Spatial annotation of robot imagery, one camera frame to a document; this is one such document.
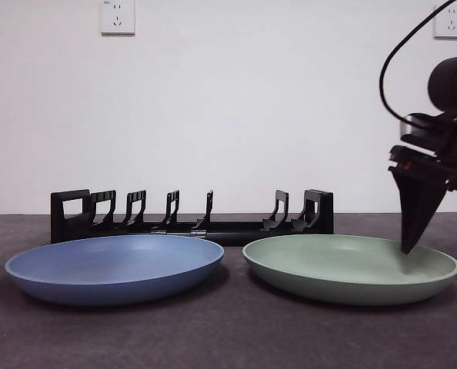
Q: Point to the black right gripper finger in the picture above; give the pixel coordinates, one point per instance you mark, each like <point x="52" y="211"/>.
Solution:
<point x="415" y="207"/>

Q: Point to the green round plate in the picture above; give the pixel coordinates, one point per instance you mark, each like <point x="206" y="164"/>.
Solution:
<point x="340" y="276"/>

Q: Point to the blue round plate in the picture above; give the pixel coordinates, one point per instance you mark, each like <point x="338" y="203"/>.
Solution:
<point x="113" y="269"/>

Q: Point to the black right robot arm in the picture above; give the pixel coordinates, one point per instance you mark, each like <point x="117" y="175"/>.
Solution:
<point x="449" y="82"/>

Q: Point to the black plate rack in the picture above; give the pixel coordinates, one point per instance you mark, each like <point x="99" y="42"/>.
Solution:
<point x="57" y="215"/>

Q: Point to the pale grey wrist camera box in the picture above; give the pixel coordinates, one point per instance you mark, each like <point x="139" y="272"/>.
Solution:
<point x="407" y="130"/>

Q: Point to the white wall socket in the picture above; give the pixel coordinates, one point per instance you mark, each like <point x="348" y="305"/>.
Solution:
<point x="449" y="27"/>
<point x="117" y="17"/>

